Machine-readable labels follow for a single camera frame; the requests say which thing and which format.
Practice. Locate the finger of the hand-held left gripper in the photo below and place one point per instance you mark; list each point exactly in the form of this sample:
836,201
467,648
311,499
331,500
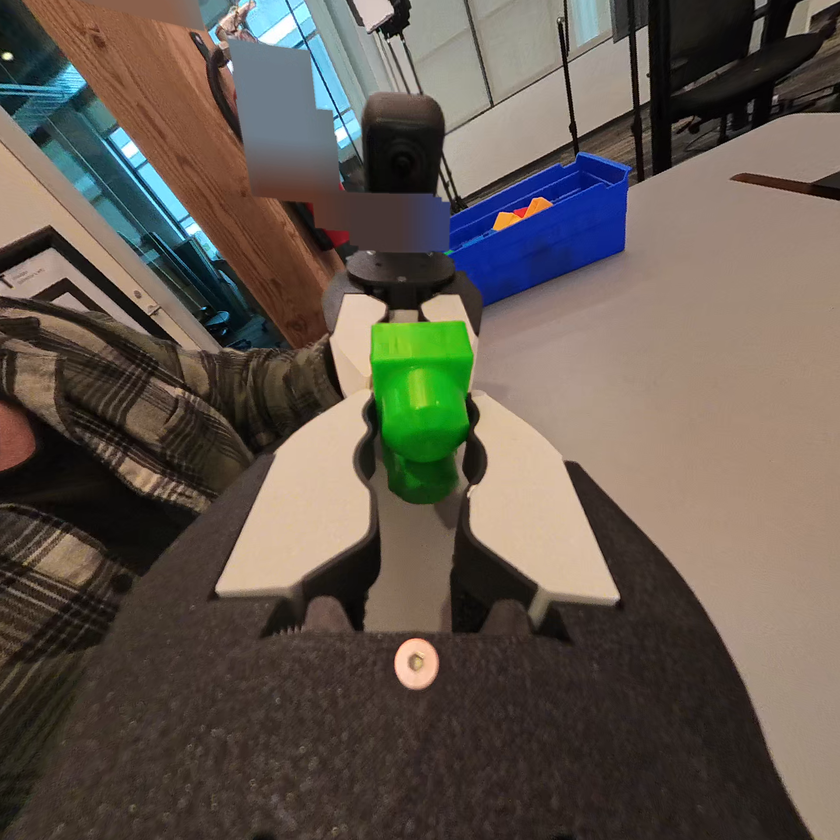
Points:
453,310
351,341

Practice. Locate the black framed poster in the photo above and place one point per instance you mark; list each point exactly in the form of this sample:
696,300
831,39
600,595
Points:
39,275

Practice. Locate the tripod with white board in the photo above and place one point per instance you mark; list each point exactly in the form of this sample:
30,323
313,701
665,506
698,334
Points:
377,13

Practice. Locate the green two-stud mega block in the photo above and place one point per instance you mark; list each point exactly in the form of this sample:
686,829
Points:
420,367

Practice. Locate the black tripod stand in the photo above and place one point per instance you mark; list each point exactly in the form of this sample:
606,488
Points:
635,98
568,85

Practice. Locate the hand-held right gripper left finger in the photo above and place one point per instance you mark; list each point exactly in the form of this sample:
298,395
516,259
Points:
302,518

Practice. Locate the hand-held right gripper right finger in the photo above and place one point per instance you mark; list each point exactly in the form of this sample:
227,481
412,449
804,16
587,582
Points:
538,525

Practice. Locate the blue plastic bin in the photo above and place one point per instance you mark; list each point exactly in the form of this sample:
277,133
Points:
544,256

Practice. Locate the person's left forearm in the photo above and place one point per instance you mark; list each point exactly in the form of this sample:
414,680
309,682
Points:
262,387

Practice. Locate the pile of colourful mega blocks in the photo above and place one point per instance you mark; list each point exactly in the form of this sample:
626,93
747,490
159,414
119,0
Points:
505,222

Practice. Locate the black office chair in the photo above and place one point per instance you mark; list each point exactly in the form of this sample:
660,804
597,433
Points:
741,65

